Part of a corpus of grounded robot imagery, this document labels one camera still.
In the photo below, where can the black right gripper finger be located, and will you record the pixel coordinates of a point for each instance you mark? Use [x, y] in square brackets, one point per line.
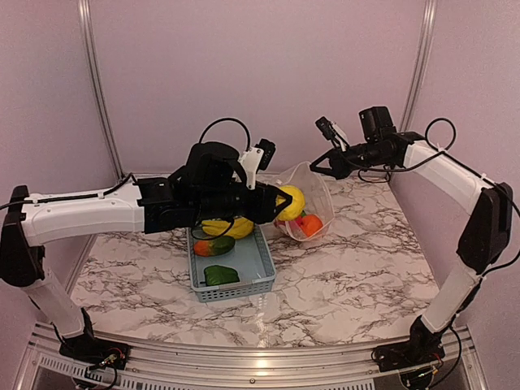
[324, 162]
[325, 171]

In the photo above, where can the red toy apple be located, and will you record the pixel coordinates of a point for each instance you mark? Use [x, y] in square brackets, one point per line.
[300, 226]

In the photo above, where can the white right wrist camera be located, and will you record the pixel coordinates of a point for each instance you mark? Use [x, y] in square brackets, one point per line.
[333, 133]

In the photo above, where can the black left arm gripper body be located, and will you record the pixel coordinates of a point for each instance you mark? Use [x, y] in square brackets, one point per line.
[219, 204]

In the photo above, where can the green toy bell pepper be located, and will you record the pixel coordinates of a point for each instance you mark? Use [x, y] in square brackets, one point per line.
[216, 275]

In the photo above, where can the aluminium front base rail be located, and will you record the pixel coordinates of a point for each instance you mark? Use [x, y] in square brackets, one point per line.
[162, 365]

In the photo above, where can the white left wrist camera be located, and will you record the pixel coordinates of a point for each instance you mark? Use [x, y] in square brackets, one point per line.
[254, 159]

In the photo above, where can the yellow toy banana bunch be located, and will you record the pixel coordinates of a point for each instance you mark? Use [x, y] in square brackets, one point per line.
[239, 229]

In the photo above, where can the clear zip top bag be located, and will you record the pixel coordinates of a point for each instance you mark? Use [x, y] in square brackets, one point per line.
[318, 200]

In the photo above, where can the aluminium left frame post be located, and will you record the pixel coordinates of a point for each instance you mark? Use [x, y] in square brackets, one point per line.
[86, 23]

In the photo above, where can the green orange toy mango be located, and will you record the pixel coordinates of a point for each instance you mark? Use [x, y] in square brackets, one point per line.
[216, 247]

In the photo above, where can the aluminium right frame post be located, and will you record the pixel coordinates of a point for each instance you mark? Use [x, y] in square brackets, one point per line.
[425, 39]

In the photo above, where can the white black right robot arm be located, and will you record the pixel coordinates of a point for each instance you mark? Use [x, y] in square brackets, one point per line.
[489, 142]

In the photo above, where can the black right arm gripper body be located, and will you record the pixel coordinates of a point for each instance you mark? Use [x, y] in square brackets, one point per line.
[371, 158]

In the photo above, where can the aluminium frame post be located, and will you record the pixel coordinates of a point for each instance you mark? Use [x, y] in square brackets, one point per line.
[425, 39]
[86, 23]

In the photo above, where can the orange toy orange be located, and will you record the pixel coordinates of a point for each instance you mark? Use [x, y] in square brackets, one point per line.
[315, 224]

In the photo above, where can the light blue perforated basket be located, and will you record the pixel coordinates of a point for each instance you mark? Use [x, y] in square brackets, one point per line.
[251, 258]

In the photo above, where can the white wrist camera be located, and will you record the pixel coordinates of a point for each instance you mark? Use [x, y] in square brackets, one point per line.
[333, 133]
[254, 159]

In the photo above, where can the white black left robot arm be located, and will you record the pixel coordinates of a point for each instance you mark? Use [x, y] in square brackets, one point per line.
[216, 182]

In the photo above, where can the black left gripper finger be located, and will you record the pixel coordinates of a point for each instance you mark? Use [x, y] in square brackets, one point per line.
[280, 215]
[278, 195]

